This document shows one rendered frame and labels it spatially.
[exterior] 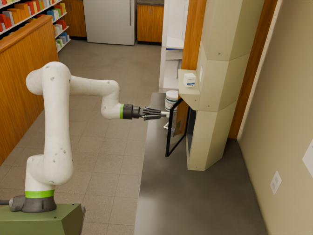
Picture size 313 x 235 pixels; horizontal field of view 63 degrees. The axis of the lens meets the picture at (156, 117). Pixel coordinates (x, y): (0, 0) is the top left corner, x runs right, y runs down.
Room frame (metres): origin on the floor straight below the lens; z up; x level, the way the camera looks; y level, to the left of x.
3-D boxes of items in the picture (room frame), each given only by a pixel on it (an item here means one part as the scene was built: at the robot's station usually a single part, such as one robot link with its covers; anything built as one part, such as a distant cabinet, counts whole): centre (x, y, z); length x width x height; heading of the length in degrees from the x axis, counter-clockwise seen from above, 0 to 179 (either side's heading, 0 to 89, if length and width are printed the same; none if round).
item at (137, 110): (1.30, 0.10, 1.31); 0.09 x 0.08 x 0.07; 89
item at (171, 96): (1.96, -0.13, 1.02); 0.13 x 0.13 x 0.15
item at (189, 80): (1.32, -0.17, 1.54); 0.05 x 0.05 x 0.06; 18
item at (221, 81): (1.37, -0.36, 1.33); 0.32 x 0.25 x 0.77; 179
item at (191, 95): (1.37, -0.17, 1.46); 0.32 x 0.11 x 0.10; 179
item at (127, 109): (1.30, 0.17, 1.31); 0.09 x 0.06 x 0.12; 179
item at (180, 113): (1.39, -0.15, 1.19); 0.30 x 0.01 x 0.40; 152
